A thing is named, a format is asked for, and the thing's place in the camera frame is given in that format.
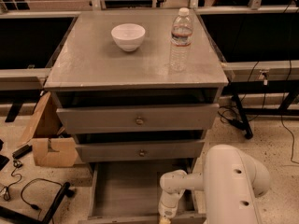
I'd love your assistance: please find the clear plastic water bottle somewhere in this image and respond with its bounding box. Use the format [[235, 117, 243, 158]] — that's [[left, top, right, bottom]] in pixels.
[[169, 7, 193, 72]]

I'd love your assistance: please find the grey bottom drawer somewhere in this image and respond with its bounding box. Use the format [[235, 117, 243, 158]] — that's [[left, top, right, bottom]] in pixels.
[[78, 159, 192, 224]]

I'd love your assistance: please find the grey drawer cabinet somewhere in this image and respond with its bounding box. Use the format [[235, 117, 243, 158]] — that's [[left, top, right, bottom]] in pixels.
[[43, 8, 230, 173]]

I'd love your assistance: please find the grey drawer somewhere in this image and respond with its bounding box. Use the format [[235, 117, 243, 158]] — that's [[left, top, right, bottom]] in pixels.
[[76, 140, 204, 162], [57, 104, 219, 134], [78, 159, 192, 224]]

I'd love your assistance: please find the white ceramic bowl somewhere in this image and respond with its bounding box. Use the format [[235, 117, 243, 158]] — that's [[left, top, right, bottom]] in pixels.
[[111, 23, 146, 51]]

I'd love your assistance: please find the black cables right floor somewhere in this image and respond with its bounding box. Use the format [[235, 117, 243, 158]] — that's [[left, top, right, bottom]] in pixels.
[[217, 61, 269, 129]]

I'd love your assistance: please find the black table leg right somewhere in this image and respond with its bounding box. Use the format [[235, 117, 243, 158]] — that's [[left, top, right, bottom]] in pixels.
[[233, 93, 253, 139]]

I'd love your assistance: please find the black stand base left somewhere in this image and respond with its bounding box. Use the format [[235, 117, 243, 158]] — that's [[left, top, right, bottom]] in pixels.
[[0, 182, 75, 224]]

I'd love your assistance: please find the black device on floor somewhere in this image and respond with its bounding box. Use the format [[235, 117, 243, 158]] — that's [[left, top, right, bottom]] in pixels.
[[12, 145, 32, 160]]

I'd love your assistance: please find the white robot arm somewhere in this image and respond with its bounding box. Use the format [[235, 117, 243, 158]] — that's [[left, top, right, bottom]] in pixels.
[[158, 145, 270, 224]]

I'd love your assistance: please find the brown cardboard box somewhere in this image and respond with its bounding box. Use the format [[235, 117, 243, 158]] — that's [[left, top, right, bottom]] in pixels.
[[19, 92, 78, 168]]

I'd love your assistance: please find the grey middle drawer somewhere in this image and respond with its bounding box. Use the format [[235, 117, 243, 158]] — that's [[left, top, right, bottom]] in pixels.
[[76, 140, 204, 162]]

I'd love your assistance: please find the black cable on floor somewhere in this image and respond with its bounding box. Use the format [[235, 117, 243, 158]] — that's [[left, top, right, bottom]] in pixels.
[[0, 159, 64, 219]]

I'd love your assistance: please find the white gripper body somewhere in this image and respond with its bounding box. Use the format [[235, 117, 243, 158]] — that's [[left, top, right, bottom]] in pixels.
[[158, 170, 204, 218]]

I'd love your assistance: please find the grey top drawer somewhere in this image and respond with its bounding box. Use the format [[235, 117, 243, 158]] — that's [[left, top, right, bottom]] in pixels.
[[57, 104, 219, 134]]

